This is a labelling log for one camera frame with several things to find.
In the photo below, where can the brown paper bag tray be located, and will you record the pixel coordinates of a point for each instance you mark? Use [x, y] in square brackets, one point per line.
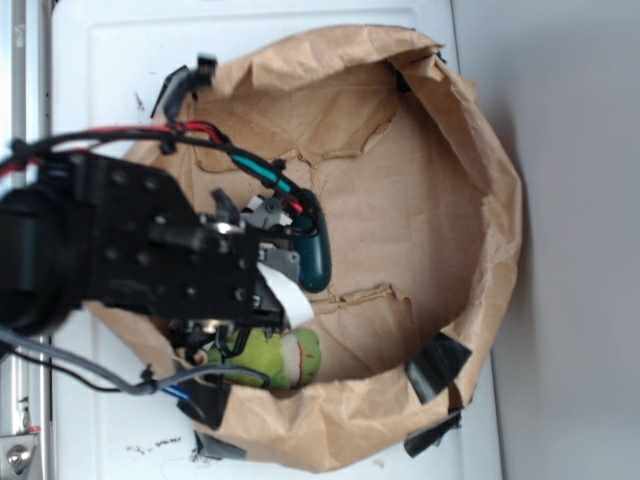
[424, 214]

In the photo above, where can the black tape bottom right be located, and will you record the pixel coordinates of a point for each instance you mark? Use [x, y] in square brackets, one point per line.
[419, 441]

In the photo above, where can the black tape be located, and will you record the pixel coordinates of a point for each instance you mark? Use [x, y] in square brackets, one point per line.
[419, 441]
[205, 404]
[434, 368]
[182, 83]

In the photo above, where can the metal rail left edge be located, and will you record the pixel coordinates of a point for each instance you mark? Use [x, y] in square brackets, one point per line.
[26, 445]

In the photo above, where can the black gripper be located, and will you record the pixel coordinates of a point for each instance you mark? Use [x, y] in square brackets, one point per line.
[275, 250]

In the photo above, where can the orange white seashell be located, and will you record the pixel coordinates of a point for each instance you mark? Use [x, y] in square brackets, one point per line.
[188, 358]

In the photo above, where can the dark green oblong soap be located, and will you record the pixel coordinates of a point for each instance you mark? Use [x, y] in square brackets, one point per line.
[313, 244]

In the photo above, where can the black tape bottom left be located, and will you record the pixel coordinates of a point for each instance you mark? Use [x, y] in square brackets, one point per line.
[205, 404]

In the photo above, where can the black tape top left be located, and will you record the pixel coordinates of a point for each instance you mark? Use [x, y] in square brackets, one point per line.
[182, 83]

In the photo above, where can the green felt frog toy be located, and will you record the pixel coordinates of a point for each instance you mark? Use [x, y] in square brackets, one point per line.
[290, 360]

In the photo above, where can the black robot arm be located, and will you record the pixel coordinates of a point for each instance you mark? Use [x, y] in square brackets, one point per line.
[92, 228]

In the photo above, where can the black tape right lower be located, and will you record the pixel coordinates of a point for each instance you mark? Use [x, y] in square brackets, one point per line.
[434, 368]

